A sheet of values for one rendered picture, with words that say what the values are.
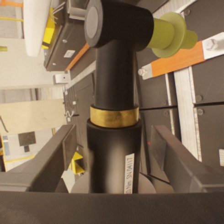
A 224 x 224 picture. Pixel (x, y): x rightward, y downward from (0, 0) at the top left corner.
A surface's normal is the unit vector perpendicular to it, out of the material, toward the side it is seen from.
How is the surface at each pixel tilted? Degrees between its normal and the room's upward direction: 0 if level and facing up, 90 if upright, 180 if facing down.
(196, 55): 0
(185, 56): 0
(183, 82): 0
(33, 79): 90
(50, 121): 90
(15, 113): 90
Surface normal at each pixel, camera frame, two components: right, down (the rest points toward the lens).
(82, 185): 0.01, -0.97
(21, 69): 0.49, -0.04
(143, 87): -0.86, 0.12
